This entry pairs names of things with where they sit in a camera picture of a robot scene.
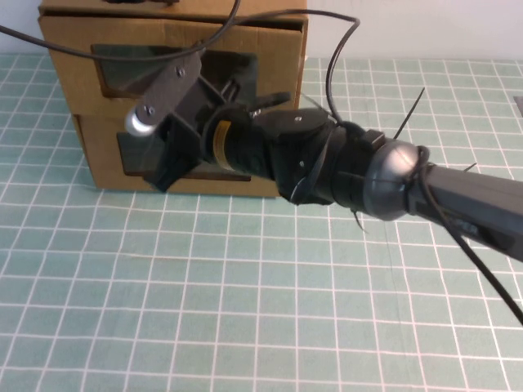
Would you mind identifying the cardboard shoe box shell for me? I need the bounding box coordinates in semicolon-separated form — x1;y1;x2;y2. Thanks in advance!
38;0;311;62

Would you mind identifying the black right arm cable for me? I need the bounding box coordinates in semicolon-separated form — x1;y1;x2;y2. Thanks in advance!
226;11;523;326

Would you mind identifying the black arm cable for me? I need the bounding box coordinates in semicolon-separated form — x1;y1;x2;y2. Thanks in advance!
226;11;523;326
0;0;242;60

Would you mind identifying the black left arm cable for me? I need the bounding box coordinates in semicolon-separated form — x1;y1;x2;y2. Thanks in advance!
0;0;242;60

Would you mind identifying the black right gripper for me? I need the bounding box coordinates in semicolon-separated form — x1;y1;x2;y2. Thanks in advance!
152;75;247;194

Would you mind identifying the cardboard drawer with window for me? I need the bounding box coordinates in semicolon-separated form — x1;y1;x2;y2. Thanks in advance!
39;16;306;119

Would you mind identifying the black zip tie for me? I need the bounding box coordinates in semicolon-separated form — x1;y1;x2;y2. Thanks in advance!
393;87;427;142
349;207;369;234

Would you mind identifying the cardboard shoe box with window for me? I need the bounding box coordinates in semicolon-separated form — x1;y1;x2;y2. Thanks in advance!
72;113;289;201

